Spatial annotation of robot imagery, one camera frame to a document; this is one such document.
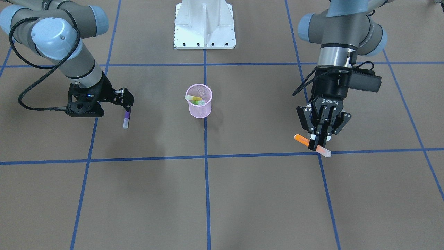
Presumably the purple highlighter pen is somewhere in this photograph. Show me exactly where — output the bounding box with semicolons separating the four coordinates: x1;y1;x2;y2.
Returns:
122;111;131;129

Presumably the orange highlighter pen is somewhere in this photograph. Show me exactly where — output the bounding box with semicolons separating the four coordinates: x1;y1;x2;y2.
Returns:
294;134;332;158

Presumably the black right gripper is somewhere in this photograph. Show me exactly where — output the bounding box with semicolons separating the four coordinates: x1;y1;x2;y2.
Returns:
68;73;134;112

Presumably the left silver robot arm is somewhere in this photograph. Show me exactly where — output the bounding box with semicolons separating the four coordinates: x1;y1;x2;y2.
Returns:
293;0;388;151

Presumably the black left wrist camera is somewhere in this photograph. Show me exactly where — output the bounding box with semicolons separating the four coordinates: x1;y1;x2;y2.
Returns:
347;69;382;92

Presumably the pink mesh pen holder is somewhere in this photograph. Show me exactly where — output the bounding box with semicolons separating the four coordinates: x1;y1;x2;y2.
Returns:
185;84;212;118

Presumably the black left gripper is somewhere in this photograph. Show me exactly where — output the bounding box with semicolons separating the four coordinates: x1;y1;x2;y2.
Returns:
296;68;352;151

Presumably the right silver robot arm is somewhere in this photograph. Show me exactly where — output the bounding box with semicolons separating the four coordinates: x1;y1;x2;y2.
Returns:
1;0;134;117

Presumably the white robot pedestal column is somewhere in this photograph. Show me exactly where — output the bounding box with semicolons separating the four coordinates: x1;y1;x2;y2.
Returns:
173;0;236;50

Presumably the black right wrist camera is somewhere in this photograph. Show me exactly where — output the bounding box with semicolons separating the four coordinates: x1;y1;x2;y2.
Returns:
65;93;105;118

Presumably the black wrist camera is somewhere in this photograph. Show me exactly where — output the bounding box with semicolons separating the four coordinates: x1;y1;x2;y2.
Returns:
347;69;382;92
65;93;105;118

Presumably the green highlighter pen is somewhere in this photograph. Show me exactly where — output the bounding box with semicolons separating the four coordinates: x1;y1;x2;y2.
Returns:
193;100;206;106

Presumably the yellow highlighter pen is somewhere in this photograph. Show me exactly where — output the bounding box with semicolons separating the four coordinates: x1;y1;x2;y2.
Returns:
185;95;203;102

